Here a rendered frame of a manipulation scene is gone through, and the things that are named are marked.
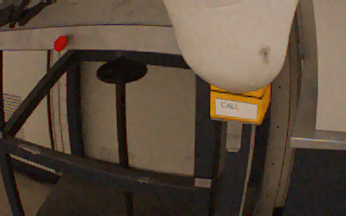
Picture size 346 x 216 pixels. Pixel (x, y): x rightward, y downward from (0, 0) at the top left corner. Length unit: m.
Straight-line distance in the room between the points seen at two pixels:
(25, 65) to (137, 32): 1.01
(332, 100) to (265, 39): 0.59
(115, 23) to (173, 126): 0.87
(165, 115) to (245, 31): 1.61
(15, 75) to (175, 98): 0.58
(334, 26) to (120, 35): 0.48
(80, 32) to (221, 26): 0.83
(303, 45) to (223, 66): 1.38
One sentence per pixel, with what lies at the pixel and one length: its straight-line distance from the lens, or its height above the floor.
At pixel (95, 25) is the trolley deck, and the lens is 1.46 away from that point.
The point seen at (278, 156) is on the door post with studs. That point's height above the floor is 0.25.
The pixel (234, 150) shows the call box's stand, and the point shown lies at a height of 0.75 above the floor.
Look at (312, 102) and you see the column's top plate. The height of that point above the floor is 0.75.
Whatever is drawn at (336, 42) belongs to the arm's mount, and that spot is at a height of 0.93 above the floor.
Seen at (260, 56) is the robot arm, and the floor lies 1.08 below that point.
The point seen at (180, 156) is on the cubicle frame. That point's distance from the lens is 2.31.
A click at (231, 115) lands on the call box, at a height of 0.81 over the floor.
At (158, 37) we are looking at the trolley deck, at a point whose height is 0.82.
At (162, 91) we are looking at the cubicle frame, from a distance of 2.24.
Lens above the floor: 1.33
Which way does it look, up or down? 26 degrees down
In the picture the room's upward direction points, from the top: straight up
